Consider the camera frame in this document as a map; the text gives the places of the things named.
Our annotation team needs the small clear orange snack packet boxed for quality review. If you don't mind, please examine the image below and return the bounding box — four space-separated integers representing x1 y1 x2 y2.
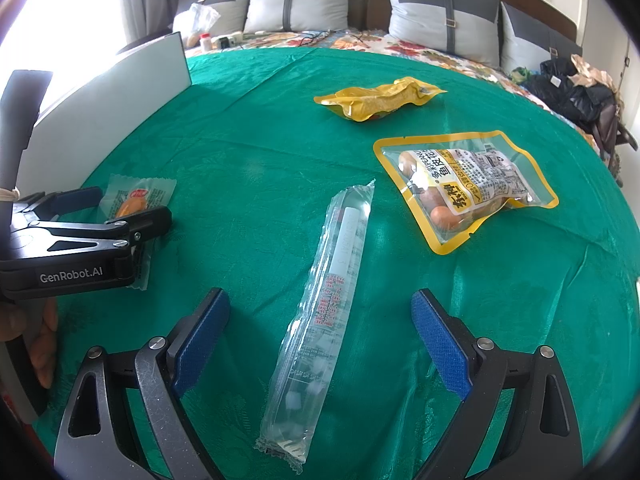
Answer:
97 174 178 292

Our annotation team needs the long clear snack packet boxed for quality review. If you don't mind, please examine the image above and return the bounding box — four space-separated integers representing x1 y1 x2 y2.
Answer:
255 179 377 476

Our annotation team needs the black bag pile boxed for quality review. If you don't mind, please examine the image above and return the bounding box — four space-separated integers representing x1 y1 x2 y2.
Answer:
522 57 619 124

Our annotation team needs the white plastic bag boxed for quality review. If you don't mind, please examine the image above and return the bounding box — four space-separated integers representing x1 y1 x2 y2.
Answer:
172 2 221 49

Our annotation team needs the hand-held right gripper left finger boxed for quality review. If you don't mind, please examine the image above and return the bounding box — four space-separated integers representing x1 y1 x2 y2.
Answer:
52 287 232 480

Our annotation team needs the black cable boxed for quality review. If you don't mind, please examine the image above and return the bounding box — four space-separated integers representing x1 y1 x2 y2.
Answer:
292 29 383 48

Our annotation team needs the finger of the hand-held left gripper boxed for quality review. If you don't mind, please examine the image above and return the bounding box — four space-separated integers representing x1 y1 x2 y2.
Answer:
15 186 104 223
14 206 173 262

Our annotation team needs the brown padded headboard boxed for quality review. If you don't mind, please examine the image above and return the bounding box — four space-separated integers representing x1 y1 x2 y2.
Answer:
177 0 584 57

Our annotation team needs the person's left hand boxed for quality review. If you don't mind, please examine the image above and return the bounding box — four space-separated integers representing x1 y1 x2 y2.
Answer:
0 299 59 391

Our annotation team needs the crumpled yellow snack packet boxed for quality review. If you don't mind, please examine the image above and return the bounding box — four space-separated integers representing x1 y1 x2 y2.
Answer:
314 76 448 123

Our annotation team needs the green blanket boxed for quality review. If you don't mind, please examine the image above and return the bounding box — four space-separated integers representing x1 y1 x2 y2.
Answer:
30 42 640 480

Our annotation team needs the white power strip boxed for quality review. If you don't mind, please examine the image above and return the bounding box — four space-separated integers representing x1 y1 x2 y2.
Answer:
214 30 266 50

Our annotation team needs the yellow-bordered clear snack packet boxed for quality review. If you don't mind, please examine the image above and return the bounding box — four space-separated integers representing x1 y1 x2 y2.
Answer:
372 130 560 257

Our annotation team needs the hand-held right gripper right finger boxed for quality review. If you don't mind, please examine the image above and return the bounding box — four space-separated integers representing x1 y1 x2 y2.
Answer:
410 287 586 480

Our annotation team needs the brown handbag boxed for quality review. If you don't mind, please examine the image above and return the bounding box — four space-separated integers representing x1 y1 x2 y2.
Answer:
591 99 639 172

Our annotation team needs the white board panel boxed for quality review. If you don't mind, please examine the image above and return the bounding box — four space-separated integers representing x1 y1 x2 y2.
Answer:
15 31 193 202

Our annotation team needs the beige crumpled cloth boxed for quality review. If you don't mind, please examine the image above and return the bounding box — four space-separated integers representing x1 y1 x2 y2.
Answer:
570 52 620 89

